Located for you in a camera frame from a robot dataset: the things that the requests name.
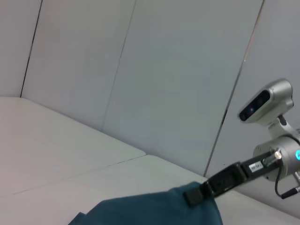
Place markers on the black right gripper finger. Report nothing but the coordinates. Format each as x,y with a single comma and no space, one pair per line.
225,179
197,195

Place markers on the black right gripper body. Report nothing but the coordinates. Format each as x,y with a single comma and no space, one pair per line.
255,166

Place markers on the blue shirt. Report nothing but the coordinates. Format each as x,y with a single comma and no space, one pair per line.
152,206

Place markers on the silver round stud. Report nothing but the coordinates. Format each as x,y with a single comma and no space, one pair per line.
273,158

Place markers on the silver right camera bracket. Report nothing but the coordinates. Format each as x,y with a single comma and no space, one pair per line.
281,126

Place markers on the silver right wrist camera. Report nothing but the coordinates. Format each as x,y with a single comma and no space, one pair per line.
267,103

